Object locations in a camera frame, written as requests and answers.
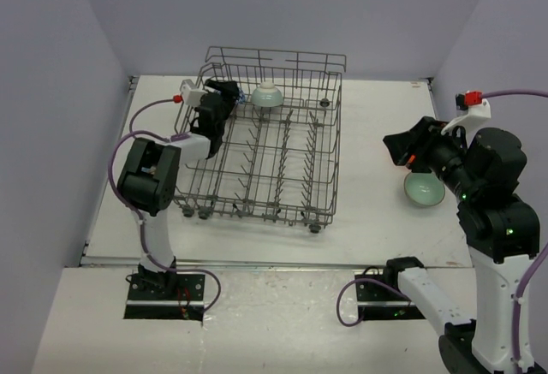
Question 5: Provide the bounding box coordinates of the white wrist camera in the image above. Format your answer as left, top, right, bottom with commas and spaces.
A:
172, 79, 207, 108
441, 91, 491, 134

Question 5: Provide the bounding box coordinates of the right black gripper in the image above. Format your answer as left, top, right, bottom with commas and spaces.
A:
384, 114, 482, 199

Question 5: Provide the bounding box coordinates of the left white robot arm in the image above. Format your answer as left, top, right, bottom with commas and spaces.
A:
108, 79, 241, 300

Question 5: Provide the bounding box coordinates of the mint green flower bowl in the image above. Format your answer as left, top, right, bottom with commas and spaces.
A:
403, 172, 445, 207

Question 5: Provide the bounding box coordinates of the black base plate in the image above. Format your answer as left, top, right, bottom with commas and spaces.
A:
354, 266, 425, 322
123, 273, 206, 323

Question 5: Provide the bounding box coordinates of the pale blue dotted bowl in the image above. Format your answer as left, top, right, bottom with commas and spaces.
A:
251, 80, 283, 108

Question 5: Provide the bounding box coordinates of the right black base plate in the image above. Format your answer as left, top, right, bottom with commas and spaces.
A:
354, 266, 425, 322

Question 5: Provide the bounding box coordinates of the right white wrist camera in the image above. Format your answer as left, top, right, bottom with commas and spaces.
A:
441, 91, 491, 134

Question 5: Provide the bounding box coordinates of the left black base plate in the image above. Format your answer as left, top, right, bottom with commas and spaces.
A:
123, 273, 206, 323

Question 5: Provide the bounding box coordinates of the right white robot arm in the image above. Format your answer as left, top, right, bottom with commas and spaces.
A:
382, 117, 547, 373

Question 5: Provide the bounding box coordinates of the grey wire dish rack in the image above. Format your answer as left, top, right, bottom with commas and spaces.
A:
175, 45, 347, 233

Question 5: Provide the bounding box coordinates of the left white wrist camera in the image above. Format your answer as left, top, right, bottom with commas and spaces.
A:
172, 79, 207, 108

